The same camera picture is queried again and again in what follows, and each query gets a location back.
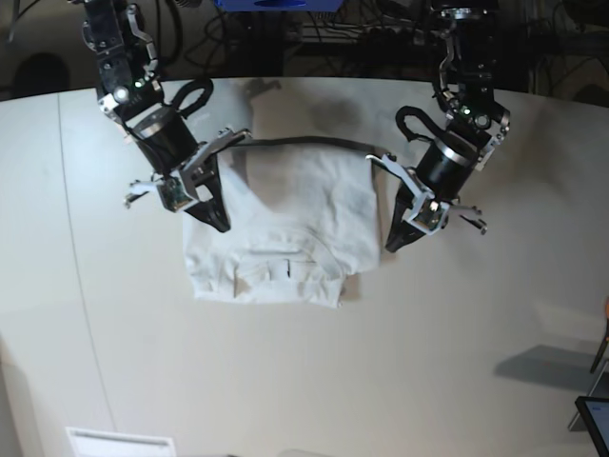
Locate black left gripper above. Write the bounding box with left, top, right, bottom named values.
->
left=385, top=184, right=425, bottom=252

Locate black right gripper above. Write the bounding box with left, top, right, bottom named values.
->
left=185, top=154, right=231, bottom=233

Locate white T-shirt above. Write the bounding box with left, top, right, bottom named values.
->
left=183, top=144, right=382, bottom=308

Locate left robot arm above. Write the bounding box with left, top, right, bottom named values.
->
left=376, top=1, right=511, bottom=252

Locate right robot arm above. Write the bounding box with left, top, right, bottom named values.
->
left=82, top=1, right=238, bottom=232

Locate black power strip red light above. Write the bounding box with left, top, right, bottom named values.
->
left=299, top=26, right=472, bottom=51

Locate blue box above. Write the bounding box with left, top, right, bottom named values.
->
left=214, top=0, right=344, bottom=12

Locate grey tablet stand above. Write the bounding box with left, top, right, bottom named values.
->
left=568, top=359, right=608, bottom=432

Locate dark tablet screen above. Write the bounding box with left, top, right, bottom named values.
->
left=575, top=396, right=608, bottom=457

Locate white paper sheet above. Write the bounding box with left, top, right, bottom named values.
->
left=66, top=427, right=177, bottom=457

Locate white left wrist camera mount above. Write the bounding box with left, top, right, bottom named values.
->
left=364, top=151, right=489, bottom=238

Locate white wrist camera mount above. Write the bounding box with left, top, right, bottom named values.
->
left=124, top=129, right=251, bottom=213
left=364, top=151, right=489, bottom=238

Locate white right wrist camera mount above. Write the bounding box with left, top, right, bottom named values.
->
left=124, top=129, right=251, bottom=213

